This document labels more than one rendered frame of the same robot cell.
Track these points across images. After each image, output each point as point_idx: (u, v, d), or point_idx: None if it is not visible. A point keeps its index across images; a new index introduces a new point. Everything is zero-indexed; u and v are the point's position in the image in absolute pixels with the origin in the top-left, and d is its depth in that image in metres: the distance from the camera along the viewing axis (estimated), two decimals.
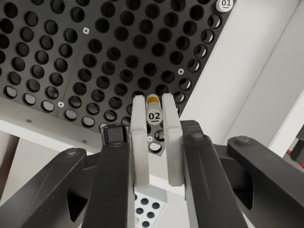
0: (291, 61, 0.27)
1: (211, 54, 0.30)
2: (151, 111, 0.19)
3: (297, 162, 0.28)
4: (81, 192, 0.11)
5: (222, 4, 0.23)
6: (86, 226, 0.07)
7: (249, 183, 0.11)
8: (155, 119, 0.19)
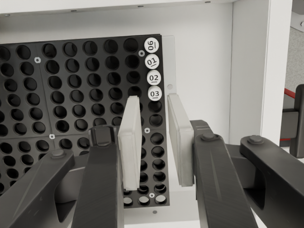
0: (246, 70, 0.26)
1: (174, 90, 0.31)
2: (151, 73, 0.24)
3: (299, 159, 0.27)
4: (67, 193, 0.11)
5: (149, 64, 0.23)
6: None
7: (263, 182, 0.11)
8: (154, 80, 0.24)
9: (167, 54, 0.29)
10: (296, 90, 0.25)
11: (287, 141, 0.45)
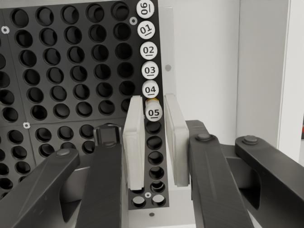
0: (258, 43, 0.22)
1: (173, 72, 0.26)
2: (145, 44, 0.19)
3: None
4: (73, 192, 0.11)
5: (142, 33, 0.19)
6: (80, 227, 0.07)
7: (257, 182, 0.11)
8: (149, 53, 0.19)
9: (164, 29, 0.25)
10: None
11: None
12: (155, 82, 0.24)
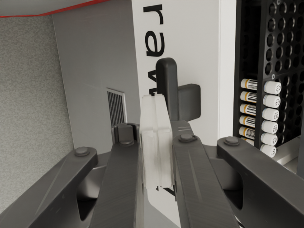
0: None
1: None
2: (275, 132, 0.29)
3: (168, 59, 0.19)
4: (91, 191, 0.11)
5: (276, 138, 0.30)
6: (95, 225, 0.07)
7: (238, 183, 0.11)
8: (274, 127, 0.29)
9: None
10: None
11: None
12: (245, 96, 0.31)
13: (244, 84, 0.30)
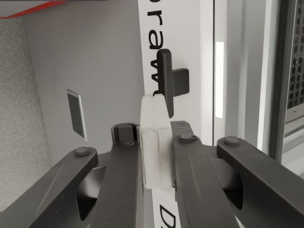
0: None
1: None
2: None
3: (164, 49, 0.27)
4: (91, 191, 0.11)
5: None
6: (95, 225, 0.07)
7: (238, 183, 0.11)
8: None
9: None
10: (169, 111, 0.30)
11: None
12: None
13: None
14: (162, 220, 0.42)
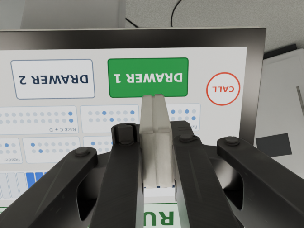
0: None
1: None
2: None
3: None
4: (91, 191, 0.11)
5: None
6: (95, 225, 0.07)
7: (238, 183, 0.11)
8: None
9: None
10: None
11: None
12: None
13: None
14: None
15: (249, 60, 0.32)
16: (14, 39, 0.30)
